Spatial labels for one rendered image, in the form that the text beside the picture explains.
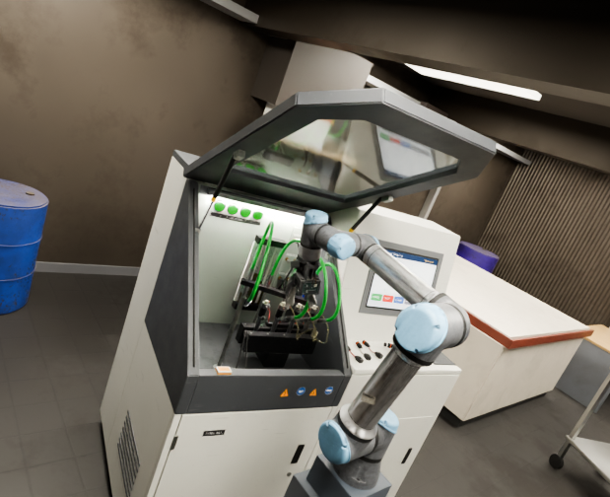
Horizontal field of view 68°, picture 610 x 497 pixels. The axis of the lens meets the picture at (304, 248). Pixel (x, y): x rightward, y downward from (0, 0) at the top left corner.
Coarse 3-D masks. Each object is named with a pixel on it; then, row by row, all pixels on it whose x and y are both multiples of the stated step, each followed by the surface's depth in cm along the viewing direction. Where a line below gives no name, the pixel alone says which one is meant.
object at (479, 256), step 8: (464, 248) 665; (472, 248) 657; (480, 248) 687; (464, 256) 663; (472, 256) 656; (480, 256) 652; (488, 256) 651; (496, 256) 670; (480, 264) 655; (488, 264) 656
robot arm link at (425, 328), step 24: (408, 312) 109; (432, 312) 106; (456, 312) 113; (408, 336) 108; (432, 336) 104; (456, 336) 110; (384, 360) 116; (408, 360) 110; (432, 360) 110; (384, 384) 115; (360, 408) 120; (384, 408) 118; (336, 432) 121; (360, 432) 120; (336, 456) 121; (360, 456) 126
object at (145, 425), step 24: (144, 336) 193; (144, 360) 188; (144, 384) 183; (120, 408) 206; (144, 408) 178; (168, 408) 157; (336, 408) 190; (120, 432) 200; (144, 432) 174; (168, 432) 154; (120, 456) 194; (144, 456) 170; (312, 456) 196; (120, 480) 189; (144, 480) 166
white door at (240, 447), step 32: (192, 416) 155; (224, 416) 162; (256, 416) 170; (288, 416) 178; (320, 416) 187; (192, 448) 161; (224, 448) 169; (256, 448) 177; (288, 448) 186; (160, 480) 161; (192, 480) 168; (224, 480) 177; (256, 480) 186; (288, 480) 196
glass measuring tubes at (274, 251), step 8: (256, 240) 199; (272, 240) 201; (280, 240) 205; (256, 248) 200; (264, 248) 202; (272, 248) 203; (280, 248) 205; (248, 256) 203; (272, 256) 208; (248, 264) 204; (256, 264) 206; (272, 264) 208; (256, 272) 205; (264, 272) 207; (264, 280) 211; (240, 288) 207; (248, 288) 208; (248, 296) 208; (256, 296) 210; (232, 304) 209; (256, 304) 213
